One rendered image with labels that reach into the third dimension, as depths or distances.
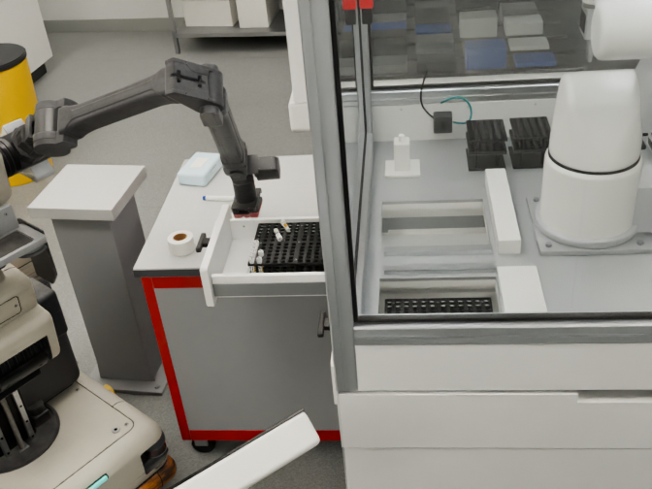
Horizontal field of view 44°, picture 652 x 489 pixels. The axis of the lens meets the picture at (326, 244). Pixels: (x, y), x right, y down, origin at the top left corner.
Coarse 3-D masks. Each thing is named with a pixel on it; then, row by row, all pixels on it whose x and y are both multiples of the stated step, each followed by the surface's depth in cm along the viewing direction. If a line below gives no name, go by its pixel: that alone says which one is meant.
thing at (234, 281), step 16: (240, 224) 204; (256, 224) 203; (240, 240) 206; (240, 256) 200; (224, 272) 194; (240, 272) 194; (304, 272) 182; (320, 272) 181; (224, 288) 185; (240, 288) 184; (256, 288) 184; (272, 288) 184; (288, 288) 183; (304, 288) 183; (320, 288) 182
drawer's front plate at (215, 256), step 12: (228, 204) 203; (228, 216) 202; (216, 228) 194; (228, 228) 202; (216, 240) 190; (228, 240) 202; (216, 252) 189; (228, 252) 201; (204, 264) 182; (216, 264) 189; (204, 276) 181; (204, 288) 183
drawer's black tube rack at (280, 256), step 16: (272, 224) 199; (288, 224) 199; (304, 224) 198; (272, 240) 193; (288, 240) 193; (304, 240) 193; (320, 240) 192; (272, 256) 187; (288, 256) 186; (304, 256) 186; (320, 256) 185; (256, 272) 187; (272, 272) 187; (288, 272) 186
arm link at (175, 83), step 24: (168, 72) 154; (192, 72) 156; (216, 72) 160; (120, 96) 160; (144, 96) 157; (168, 96) 154; (192, 96) 154; (216, 96) 158; (72, 120) 167; (96, 120) 165; (48, 144) 169; (72, 144) 170
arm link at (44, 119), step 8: (40, 112) 171; (48, 112) 171; (56, 112) 171; (32, 120) 173; (40, 120) 170; (48, 120) 170; (56, 120) 171; (32, 128) 175; (40, 128) 170; (48, 128) 170; (56, 128) 170; (24, 136) 175; (32, 136) 172
